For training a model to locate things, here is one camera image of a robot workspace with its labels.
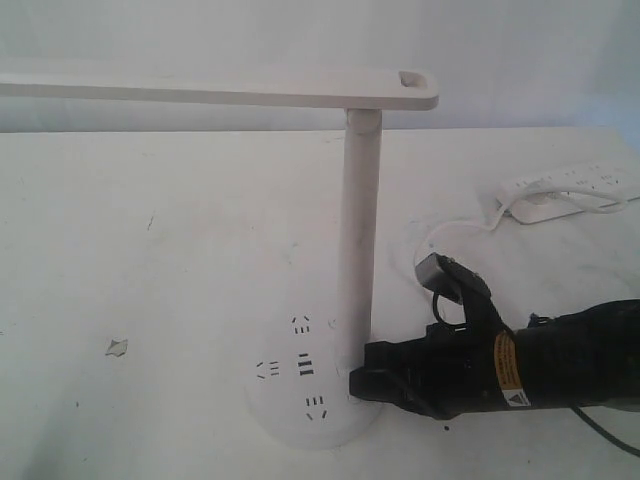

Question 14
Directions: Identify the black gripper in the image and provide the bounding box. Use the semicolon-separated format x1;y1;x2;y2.
349;324;505;418

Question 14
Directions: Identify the white desk lamp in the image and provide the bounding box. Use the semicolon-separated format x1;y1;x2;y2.
1;65;439;449

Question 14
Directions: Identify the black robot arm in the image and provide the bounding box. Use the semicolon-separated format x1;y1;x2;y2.
349;300;639;420

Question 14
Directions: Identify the white power strip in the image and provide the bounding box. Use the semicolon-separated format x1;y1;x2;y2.
496;163;639;225

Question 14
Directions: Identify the black camera cable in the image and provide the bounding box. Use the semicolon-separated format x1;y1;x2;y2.
431;291;474;332

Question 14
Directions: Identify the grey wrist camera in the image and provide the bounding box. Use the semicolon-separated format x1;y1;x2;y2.
414;252;491;305

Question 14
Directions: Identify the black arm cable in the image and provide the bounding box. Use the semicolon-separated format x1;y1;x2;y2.
569;405;640;454

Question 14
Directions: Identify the white power strip cable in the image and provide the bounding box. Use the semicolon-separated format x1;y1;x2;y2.
559;188;640;215

